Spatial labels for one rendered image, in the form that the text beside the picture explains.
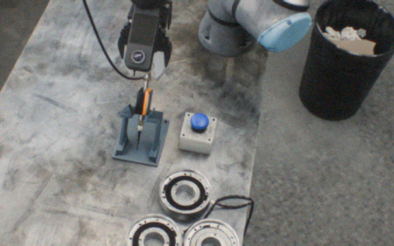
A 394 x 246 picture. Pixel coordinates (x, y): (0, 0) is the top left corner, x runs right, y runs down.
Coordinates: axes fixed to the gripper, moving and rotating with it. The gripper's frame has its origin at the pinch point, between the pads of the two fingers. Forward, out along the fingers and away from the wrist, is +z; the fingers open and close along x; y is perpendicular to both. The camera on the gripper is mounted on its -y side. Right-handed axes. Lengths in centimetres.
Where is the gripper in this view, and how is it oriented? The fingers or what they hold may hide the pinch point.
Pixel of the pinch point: (144, 76)
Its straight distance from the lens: 107.9
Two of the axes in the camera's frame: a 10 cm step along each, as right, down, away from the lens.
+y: 1.8, -7.7, 6.1
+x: -9.8, -1.9, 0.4
